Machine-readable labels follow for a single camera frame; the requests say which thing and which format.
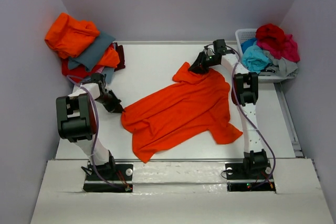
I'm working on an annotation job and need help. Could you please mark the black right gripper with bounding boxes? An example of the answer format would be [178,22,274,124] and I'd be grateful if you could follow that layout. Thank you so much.
[188,51,219,74]

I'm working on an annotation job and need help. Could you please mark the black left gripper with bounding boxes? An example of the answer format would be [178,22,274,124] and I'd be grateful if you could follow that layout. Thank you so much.
[94,89,124,113]

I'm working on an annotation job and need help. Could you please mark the orange t shirt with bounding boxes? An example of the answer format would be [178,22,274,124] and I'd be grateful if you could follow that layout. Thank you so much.
[121,62,243,163]

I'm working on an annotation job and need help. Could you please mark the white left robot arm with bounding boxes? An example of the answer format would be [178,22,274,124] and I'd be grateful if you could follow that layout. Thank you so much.
[56,73,124,180]

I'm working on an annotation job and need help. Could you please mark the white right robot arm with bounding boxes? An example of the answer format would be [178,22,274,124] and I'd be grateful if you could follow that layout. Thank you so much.
[189,39,269,179]

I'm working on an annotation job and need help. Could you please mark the white plastic laundry basket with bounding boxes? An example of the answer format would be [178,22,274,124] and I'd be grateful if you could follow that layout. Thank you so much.
[235,28,293,83]

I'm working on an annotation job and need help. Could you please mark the pink folded shirt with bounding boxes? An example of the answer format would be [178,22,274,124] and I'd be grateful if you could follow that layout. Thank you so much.
[96,66,104,74]

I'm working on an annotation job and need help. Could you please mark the dark maroon folded shirt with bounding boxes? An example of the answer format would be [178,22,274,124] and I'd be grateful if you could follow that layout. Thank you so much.
[114,43,125,72]

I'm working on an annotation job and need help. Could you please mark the teal shirt in basket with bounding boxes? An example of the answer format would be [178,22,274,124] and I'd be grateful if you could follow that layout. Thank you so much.
[241,38,271,74]

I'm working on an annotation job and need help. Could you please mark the red folded shirt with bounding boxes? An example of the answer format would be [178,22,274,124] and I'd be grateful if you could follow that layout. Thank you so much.
[61,46,120,83]

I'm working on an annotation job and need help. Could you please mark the grey-blue folded shirt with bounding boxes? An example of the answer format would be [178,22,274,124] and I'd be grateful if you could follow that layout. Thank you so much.
[68,31,115,71]

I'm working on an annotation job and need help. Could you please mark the red shirt in basket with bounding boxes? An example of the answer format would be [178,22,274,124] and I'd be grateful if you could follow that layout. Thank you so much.
[256,24,286,49]

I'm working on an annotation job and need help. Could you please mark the grey shirt in basket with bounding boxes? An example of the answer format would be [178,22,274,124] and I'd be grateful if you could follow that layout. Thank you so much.
[263,50,299,78]

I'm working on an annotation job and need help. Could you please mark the magenta shirt in basket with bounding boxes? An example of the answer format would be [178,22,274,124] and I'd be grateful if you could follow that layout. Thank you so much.
[256,34,300,63]

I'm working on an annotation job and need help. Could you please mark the orange folded shirt on pile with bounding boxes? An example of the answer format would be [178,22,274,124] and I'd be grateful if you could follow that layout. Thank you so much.
[45,13,100,59]

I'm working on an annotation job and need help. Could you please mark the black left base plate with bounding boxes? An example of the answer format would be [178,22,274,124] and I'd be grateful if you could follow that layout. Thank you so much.
[81,162,133,193]

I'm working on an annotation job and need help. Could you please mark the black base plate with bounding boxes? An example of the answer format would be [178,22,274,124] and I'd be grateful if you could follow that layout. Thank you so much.
[81,162,133,193]
[221,163,276,193]

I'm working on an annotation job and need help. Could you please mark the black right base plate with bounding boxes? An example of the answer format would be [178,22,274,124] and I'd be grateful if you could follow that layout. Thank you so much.
[221,163,276,193]

